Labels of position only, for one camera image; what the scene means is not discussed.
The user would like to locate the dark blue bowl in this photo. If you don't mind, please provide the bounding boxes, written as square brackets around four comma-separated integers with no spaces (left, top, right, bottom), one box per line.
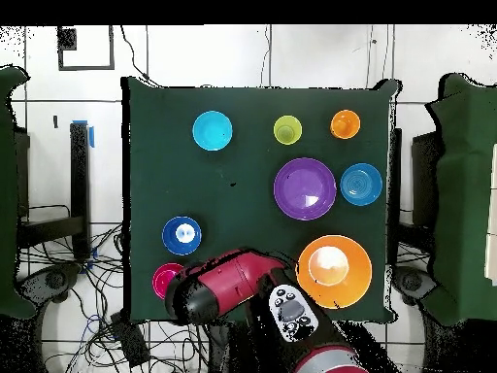
[161,216,203,256]

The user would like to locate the red-pink cup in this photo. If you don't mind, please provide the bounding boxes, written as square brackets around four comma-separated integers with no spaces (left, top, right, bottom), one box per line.
[157,268,183,294]

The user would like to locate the red-pink bowl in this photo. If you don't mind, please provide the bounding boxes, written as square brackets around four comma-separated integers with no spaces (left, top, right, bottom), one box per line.
[151,262,186,301]

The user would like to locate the large purple bowl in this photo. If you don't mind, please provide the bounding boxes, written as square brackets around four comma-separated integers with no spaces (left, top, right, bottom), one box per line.
[273,156,338,221]

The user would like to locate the dark green tablecloth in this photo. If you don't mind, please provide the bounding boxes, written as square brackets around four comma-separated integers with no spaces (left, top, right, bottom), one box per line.
[120,75,401,323]

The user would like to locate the cyan bowl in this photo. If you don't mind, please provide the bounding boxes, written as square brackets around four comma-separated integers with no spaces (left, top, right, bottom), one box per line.
[192,110,234,152]

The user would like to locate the yellow-green cup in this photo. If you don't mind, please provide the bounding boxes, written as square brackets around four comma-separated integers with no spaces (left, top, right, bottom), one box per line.
[272,115,303,146]

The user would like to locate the blue ribbed bowl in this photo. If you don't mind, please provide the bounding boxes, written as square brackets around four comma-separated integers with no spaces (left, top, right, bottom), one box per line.
[339,162,384,207]

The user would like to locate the orange cup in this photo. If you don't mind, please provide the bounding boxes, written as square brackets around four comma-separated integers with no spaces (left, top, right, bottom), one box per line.
[329,109,362,140]

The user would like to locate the large orange bowl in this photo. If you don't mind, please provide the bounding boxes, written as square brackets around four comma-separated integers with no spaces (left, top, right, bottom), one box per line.
[295,234,374,311]

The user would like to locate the black floor box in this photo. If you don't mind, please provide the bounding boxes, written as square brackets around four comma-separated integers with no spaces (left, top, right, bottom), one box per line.
[109,310,151,369]

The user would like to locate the black crossbar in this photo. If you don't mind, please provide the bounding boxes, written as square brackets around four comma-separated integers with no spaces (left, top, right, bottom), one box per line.
[17,215,86,250]

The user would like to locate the neighbouring green cloth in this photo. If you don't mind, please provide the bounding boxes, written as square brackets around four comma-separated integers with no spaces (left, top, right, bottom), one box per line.
[420,73,497,327]
[0,65,37,321]

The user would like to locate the black post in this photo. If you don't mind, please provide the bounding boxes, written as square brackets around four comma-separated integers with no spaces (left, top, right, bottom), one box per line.
[69,120,92,260]

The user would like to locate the grey pedestal foot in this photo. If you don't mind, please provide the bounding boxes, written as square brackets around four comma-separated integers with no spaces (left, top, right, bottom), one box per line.
[18,263,83,308]
[391,265,438,306]

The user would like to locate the black square frame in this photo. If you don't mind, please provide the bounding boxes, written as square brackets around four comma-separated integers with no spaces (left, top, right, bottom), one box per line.
[56,24,116,72]

